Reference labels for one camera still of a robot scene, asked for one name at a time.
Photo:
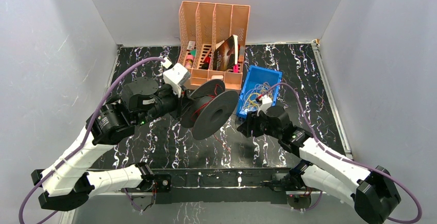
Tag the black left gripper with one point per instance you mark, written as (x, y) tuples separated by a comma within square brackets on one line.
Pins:
[(179, 104)]

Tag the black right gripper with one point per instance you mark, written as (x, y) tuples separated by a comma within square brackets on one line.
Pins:
[(246, 127)]

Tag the grey filament spool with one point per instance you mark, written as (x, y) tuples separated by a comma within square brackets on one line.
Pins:
[(212, 110)]

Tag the blue plastic bin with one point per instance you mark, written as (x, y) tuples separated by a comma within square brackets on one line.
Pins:
[(257, 82)]

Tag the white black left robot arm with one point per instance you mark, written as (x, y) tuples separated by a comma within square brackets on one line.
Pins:
[(69, 183)]

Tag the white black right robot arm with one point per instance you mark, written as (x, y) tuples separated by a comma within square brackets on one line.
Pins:
[(373, 196)]

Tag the white pink stapler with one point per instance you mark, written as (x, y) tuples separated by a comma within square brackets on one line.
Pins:
[(220, 77)]

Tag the pink sticker roll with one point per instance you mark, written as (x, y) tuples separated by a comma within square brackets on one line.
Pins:
[(189, 61)]

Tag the red black bottle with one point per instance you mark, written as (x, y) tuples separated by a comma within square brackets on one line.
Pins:
[(206, 63)]

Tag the pink marker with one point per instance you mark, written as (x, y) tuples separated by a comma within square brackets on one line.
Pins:
[(235, 68)]

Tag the dark book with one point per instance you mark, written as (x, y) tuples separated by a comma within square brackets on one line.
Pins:
[(226, 55)]

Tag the pink desk organizer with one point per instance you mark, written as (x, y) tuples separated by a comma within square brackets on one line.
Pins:
[(203, 26)]

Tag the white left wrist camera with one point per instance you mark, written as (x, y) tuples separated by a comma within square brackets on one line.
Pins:
[(176, 78)]

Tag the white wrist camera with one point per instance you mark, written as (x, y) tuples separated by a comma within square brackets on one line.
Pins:
[(264, 102), (176, 78)]

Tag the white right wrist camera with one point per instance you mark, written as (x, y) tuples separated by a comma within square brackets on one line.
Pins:
[(264, 102)]

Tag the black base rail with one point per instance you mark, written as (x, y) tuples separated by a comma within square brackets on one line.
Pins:
[(231, 185)]

